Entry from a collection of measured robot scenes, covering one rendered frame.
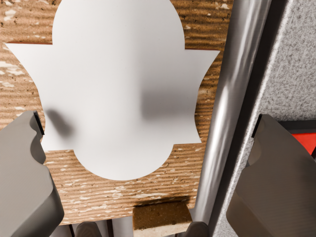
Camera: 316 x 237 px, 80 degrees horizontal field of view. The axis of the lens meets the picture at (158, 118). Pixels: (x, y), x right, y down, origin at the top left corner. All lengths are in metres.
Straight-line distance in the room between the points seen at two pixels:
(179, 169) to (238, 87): 0.09
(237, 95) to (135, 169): 0.11
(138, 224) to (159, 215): 0.02
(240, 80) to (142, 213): 0.16
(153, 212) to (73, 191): 0.08
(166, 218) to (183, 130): 0.10
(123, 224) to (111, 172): 0.12
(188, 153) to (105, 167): 0.07
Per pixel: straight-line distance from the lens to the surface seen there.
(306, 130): 0.24
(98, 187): 0.20
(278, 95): 0.22
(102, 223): 0.29
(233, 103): 0.19
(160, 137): 0.15
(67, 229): 0.32
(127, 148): 0.15
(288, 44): 0.21
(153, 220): 0.21
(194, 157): 0.19
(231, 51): 0.17
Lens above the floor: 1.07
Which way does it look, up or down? 60 degrees down
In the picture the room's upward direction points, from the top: 162 degrees clockwise
